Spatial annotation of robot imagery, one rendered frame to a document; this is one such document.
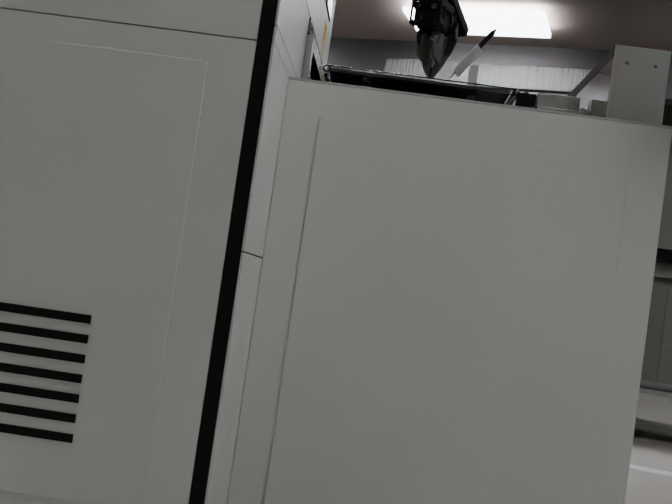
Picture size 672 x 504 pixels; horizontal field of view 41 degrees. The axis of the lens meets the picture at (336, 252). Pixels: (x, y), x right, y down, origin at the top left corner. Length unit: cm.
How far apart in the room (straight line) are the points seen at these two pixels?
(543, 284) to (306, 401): 42
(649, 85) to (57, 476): 112
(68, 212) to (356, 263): 45
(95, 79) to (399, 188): 50
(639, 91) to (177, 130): 78
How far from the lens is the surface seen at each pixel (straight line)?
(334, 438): 147
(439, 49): 195
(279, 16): 133
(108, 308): 131
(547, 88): 644
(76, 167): 133
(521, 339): 147
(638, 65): 162
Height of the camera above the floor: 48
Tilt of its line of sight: 2 degrees up
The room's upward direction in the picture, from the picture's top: 8 degrees clockwise
